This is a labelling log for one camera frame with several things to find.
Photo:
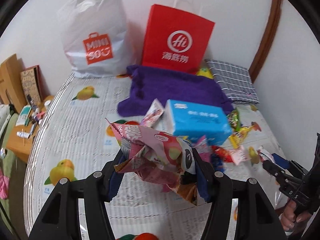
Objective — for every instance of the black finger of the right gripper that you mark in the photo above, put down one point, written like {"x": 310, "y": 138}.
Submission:
{"x": 282, "y": 178}

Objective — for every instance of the green snack packet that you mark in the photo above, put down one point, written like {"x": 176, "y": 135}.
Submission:
{"x": 234, "y": 120}

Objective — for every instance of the grey checked folded cloth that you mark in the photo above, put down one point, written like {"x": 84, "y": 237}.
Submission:
{"x": 234, "y": 81}

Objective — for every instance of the white red snack packet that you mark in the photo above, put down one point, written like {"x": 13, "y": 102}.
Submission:
{"x": 265, "y": 155}

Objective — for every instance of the yellow packet behind towel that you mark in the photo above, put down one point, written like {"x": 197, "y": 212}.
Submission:
{"x": 205, "y": 72}

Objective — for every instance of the white Miniso plastic bag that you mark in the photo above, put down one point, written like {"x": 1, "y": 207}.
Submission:
{"x": 95, "y": 38}

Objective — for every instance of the right hand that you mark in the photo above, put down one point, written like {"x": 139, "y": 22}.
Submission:
{"x": 288, "y": 218}

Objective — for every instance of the brown wooden door frame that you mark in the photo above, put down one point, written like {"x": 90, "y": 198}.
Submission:
{"x": 267, "y": 39}

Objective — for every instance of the fruit print tablecloth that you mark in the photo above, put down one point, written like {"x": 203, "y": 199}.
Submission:
{"x": 75, "y": 129}

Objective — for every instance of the pale pink snack packet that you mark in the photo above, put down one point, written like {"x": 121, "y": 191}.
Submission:
{"x": 239, "y": 155}

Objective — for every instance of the brown patterned box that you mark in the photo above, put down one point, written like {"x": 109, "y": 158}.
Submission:
{"x": 31, "y": 83}

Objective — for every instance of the yellow snack packet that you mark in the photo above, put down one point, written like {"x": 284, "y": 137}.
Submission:
{"x": 237, "y": 138}

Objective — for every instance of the blue snack packet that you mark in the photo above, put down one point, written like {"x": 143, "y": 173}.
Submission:
{"x": 217, "y": 163}

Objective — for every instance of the red paper bag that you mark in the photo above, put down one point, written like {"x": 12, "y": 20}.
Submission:
{"x": 175, "y": 39}

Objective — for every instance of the small pink white packet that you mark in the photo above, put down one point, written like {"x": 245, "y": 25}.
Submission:
{"x": 153, "y": 114}

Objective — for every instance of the wooden side table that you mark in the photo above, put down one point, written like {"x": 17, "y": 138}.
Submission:
{"x": 26, "y": 126}

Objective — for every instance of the purple towel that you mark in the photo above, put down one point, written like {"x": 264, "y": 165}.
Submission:
{"x": 150, "y": 83}

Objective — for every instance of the magenta pink snack bag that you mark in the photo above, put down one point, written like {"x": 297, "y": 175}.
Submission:
{"x": 157, "y": 157}

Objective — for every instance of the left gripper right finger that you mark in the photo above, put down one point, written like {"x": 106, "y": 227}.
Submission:
{"x": 242, "y": 206}

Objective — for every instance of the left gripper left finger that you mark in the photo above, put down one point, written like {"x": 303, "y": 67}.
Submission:
{"x": 77, "y": 208}

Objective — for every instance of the blue tissue pack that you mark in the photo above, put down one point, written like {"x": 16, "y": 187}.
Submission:
{"x": 193, "y": 121}

